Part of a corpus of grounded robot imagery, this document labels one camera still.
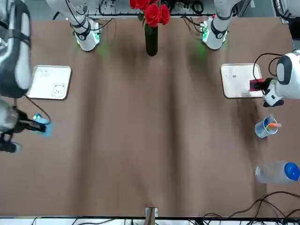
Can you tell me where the white tray rabbit print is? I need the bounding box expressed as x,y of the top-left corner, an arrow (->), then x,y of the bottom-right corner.
220,63 -> 265,99

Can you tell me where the red foam block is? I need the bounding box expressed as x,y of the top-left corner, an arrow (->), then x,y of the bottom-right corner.
249,79 -> 266,92

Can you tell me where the clear blue plastic cup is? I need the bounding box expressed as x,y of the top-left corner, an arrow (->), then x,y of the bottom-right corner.
255,116 -> 279,139

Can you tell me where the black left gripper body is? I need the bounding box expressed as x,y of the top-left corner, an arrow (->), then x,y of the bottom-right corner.
260,77 -> 277,93

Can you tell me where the white tray bear print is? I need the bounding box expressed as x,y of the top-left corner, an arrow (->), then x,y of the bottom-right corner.
25,65 -> 72,100

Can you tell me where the clear bottle blue cap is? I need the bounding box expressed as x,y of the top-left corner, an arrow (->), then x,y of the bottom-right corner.
254,161 -> 300,184

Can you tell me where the blue foam block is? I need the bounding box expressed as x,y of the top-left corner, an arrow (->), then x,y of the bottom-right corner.
38,118 -> 55,138

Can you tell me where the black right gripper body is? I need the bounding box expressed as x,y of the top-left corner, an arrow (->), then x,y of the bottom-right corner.
8,106 -> 28,134

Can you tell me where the black cable on table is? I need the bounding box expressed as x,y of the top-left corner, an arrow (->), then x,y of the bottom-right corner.
202,191 -> 300,221

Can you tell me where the grey mount bracket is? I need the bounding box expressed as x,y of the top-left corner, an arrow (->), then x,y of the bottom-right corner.
144,207 -> 158,225

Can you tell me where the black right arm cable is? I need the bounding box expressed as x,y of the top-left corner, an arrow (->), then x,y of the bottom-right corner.
22,95 -> 52,123

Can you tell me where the red rose bunch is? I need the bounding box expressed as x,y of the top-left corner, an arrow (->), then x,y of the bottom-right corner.
129,0 -> 171,28

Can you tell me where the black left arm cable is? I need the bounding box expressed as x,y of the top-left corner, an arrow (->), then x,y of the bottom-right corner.
252,53 -> 285,81

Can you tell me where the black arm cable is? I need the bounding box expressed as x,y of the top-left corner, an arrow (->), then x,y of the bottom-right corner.
22,95 -> 52,123
252,53 -> 285,81

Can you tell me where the black vase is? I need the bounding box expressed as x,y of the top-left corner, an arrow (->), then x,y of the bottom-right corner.
144,23 -> 158,57

